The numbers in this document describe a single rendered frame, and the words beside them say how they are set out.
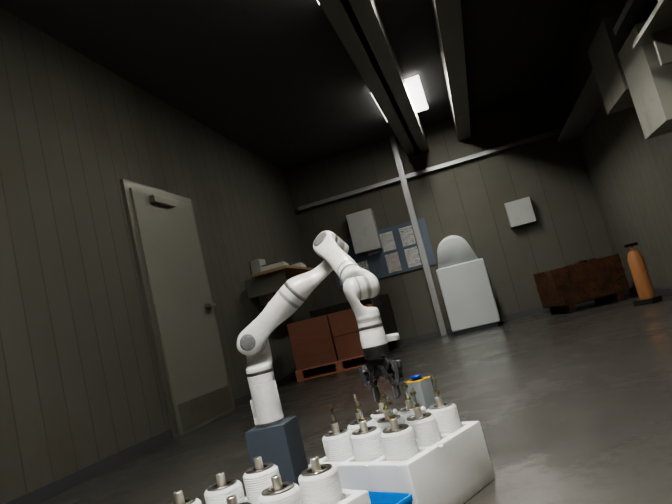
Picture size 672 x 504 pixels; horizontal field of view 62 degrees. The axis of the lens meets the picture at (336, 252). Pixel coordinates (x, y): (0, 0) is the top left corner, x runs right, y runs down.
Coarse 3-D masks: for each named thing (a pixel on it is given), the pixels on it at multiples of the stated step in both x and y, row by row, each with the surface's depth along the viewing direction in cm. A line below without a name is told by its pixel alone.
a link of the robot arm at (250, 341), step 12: (276, 300) 188; (288, 300) 187; (300, 300) 188; (264, 312) 189; (276, 312) 188; (288, 312) 188; (252, 324) 189; (264, 324) 188; (276, 324) 188; (240, 336) 189; (252, 336) 188; (264, 336) 188; (240, 348) 188; (252, 348) 188
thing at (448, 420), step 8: (448, 408) 171; (456, 408) 173; (440, 416) 170; (448, 416) 170; (456, 416) 171; (440, 424) 170; (448, 424) 170; (456, 424) 170; (440, 432) 170; (448, 432) 169
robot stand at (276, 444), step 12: (288, 420) 189; (252, 432) 184; (264, 432) 183; (276, 432) 182; (288, 432) 185; (300, 432) 195; (252, 444) 184; (264, 444) 183; (276, 444) 182; (288, 444) 182; (300, 444) 192; (252, 456) 184; (264, 456) 183; (276, 456) 182; (288, 456) 181; (300, 456) 189; (288, 468) 181; (300, 468) 186; (288, 480) 180
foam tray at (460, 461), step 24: (456, 432) 167; (480, 432) 173; (384, 456) 159; (432, 456) 154; (456, 456) 161; (480, 456) 170; (360, 480) 157; (384, 480) 151; (408, 480) 146; (432, 480) 151; (456, 480) 158; (480, 480) 167
